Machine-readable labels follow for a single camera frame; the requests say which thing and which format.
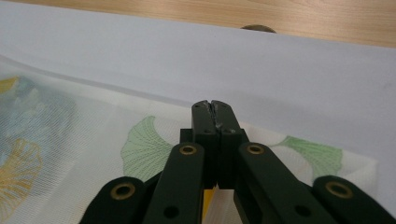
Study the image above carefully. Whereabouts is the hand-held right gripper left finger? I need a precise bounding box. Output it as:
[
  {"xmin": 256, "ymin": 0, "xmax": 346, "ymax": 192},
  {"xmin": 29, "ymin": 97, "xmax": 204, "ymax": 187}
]
[{"xmin": 179, "ymin": 100, "xmax": 220, "ymax": 189}]

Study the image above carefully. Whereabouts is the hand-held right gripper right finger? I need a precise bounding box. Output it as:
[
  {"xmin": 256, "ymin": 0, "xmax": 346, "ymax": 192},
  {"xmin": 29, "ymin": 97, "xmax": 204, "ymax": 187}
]
[{"xmin": 211, "ymin": 99, "xmax": 250, "ymax": 190}]

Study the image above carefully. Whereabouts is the leaf print mesh laundry bag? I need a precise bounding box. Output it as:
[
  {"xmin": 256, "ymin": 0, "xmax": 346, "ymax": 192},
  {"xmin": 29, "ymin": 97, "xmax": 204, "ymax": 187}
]
[{"xmin": 0, "ymin": 54, "xmax": 379, "ymax": 224}]

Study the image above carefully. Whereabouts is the white table sheet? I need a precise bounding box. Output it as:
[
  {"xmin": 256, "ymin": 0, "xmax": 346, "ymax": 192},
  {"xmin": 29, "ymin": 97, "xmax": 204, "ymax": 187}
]
[{"xmin": 0, "ymin": 0, "xmax": 396, "ymax": 217}]

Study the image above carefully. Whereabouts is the dark round table grommet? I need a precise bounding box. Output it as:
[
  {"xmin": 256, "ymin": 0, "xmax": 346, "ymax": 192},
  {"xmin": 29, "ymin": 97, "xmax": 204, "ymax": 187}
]
[{"xmin": 240, "ymin": 24, "xmax": 277, "ymax": 34}]

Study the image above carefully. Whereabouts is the blue floral garment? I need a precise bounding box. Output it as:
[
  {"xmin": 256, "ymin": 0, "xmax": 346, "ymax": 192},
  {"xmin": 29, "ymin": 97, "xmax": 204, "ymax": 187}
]
[{"xmin": 0, "ymin": 76, "xmax": 79, "ymax": 202}]

